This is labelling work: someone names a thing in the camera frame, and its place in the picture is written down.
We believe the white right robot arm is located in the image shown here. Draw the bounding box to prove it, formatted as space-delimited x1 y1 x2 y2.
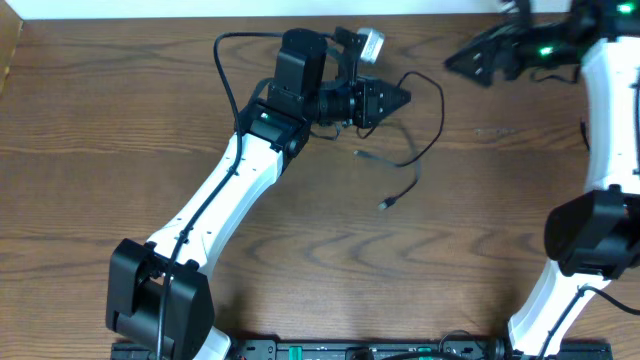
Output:
445 0 639 359

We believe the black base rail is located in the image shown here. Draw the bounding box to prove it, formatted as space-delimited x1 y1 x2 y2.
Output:
110 330 614 360

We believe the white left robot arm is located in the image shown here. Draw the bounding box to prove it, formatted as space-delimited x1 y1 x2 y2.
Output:
105 27 411 359

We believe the brown cardboard side panel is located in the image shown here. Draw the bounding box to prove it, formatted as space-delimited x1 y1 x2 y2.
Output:
0 0 23 90

